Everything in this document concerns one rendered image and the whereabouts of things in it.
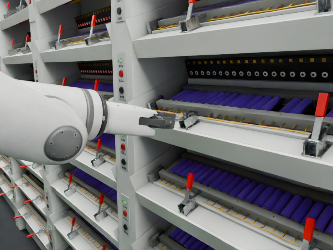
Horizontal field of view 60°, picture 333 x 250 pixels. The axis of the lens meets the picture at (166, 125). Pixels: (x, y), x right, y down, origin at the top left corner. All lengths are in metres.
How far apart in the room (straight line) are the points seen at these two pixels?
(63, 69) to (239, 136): 1.02
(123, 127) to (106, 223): 0.64
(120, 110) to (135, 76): 0.29
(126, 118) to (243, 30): 0.24
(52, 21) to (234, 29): 1.02
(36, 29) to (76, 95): 0.97
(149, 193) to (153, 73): 0.32
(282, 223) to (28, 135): 0.46
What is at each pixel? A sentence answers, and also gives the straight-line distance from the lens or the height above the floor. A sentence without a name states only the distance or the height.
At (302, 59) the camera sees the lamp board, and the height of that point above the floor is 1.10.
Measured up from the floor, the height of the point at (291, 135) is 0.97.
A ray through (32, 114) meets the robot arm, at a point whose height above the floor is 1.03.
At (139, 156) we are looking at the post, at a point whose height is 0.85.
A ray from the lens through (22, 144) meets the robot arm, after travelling 0.35.
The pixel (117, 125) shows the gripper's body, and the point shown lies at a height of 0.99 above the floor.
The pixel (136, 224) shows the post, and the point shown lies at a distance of 0.86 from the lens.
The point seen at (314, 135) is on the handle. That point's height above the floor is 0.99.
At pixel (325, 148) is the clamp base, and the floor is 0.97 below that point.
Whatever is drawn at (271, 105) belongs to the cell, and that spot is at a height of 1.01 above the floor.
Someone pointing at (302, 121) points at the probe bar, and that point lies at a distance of 0.53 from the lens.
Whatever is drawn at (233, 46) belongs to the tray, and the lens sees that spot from 0.54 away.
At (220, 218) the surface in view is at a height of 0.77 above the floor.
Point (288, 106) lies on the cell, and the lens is 0.59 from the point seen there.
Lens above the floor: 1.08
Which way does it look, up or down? 11 degrees down
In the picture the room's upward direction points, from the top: straight up
